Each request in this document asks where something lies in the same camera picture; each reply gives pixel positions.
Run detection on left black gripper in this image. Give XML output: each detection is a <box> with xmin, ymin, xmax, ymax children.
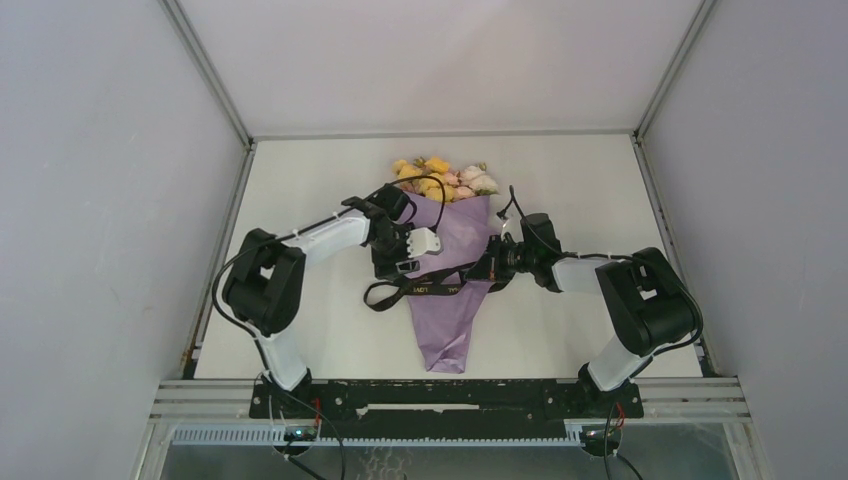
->
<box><xmin>370</xmin><ymin>223</ymin><xmax>420</xmax><ymax>281</ymax></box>

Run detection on black ribbon strap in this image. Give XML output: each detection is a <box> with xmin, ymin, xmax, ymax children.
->
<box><xmin>362</xmin><ymin>264</ymin><xmax>511</xmax><ymax>313</ymax></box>

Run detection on pink wrapping paper sheet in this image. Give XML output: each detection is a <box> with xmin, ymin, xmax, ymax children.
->
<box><xmin>407</xmin><ymin>195</ymin><xmax>495</xmax><ymax>374</ymax></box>

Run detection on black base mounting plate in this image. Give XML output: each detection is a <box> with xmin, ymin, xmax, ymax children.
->
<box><xmin>248</xmin><ymin>378</ymin><xmax>645</xmax><ymax>439</ymax></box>

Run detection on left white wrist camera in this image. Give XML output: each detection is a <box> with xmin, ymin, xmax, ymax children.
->
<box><xmin>406</xmin><ymin>227</ymin><xmax>442</xmax><ymax>258</ymax></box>

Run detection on aluminium frame rail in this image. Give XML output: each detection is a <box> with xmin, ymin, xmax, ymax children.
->
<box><xmin>159</xmin><ymin>0</ymin><xmax>253</xmax><ymax>150</ymax></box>

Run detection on white cable duct strip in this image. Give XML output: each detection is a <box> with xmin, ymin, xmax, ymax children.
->
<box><xmin>171</xmin><ymin>424</ymin><xmax>584</xmax><ymax>447</ymax></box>

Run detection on white fake flower stem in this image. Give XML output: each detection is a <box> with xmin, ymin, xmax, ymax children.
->
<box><xmin>459</xmin><ymin>163</ymin><xmax>500</xmax><ymax>196</ymax></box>

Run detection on yellow fake flower stem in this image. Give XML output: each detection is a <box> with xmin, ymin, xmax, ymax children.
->
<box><xmin>391</xmin><ymin>157</ymin><xmax>455</xmax><ymax>203</ymax></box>

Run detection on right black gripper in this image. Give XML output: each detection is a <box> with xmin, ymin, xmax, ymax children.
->
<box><xmin>465</xmin><ymin>233</ymin><xmax>538</xmax><ymax>281</ymax></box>

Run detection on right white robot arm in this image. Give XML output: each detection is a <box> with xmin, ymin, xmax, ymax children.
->
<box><xmin>465</xmin><ymin>213</ymin><xmax>703</xmax><ymax>416</ymax></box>

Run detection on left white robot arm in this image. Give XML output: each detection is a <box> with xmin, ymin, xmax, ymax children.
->
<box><xmin>211</xmin><ymin>184</ymin><xmax>441</xmax><ymax>417</ymax></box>

